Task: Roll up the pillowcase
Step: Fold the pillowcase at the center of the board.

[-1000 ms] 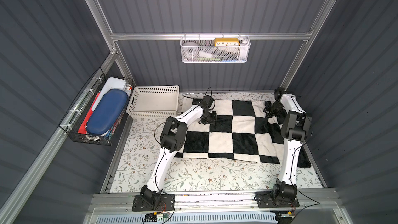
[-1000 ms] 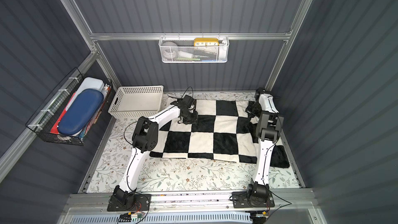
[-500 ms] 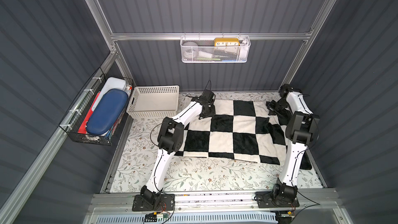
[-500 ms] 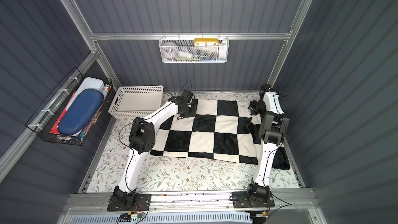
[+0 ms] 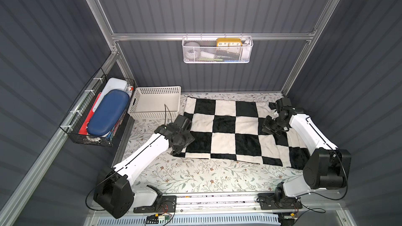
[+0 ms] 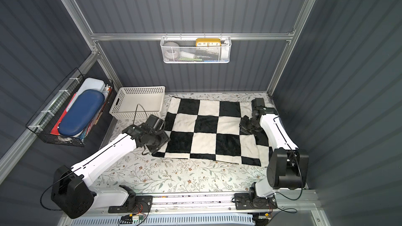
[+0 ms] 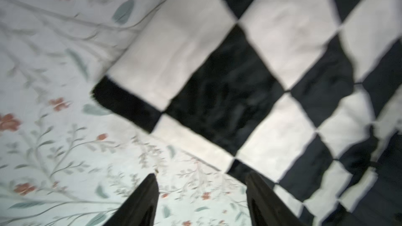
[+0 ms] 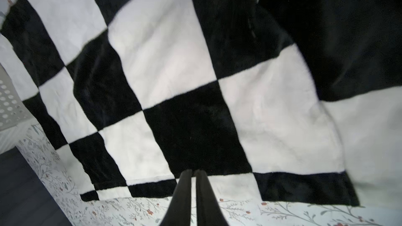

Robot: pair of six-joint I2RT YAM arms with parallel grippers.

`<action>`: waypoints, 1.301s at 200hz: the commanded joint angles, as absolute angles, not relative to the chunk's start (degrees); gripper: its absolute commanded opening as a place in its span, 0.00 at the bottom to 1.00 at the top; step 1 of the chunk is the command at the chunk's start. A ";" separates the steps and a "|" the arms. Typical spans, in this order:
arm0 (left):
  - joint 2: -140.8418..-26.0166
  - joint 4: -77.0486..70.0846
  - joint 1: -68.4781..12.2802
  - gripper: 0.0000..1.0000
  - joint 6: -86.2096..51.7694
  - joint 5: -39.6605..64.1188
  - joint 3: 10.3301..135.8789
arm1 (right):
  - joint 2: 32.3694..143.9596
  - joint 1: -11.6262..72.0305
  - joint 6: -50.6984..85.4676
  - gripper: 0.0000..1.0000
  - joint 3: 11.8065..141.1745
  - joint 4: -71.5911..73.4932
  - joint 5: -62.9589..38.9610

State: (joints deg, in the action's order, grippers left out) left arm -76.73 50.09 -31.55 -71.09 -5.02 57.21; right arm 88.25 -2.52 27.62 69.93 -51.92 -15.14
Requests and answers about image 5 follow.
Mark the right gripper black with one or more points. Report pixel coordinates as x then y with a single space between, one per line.
270 127

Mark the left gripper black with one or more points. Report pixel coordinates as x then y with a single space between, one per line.
181 143

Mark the black white checkered pillowcase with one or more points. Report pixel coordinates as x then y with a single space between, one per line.
232 130

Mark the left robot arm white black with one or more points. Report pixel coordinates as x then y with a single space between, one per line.
114 193

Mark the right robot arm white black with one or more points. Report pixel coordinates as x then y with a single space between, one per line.
328 166

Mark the white tape roll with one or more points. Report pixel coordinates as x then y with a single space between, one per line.
192 50

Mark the white perforated plastic basket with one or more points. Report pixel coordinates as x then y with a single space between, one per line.
155 102

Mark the floral patterned table mat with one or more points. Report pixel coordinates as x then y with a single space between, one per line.
183 175

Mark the blue oval case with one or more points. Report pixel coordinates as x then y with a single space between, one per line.
108 113

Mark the white plastic box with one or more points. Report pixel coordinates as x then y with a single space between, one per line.
112 84

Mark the white mesh hanging basket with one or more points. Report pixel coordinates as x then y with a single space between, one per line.
212 54

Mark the yellow clock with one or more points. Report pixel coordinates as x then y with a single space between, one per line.
229 42

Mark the red flat book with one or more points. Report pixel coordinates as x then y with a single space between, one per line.
83 128

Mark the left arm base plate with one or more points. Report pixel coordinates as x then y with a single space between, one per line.
165 204

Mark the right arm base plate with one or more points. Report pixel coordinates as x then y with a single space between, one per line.
269 201

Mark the black wire wall basket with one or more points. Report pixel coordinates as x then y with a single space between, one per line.
78 113

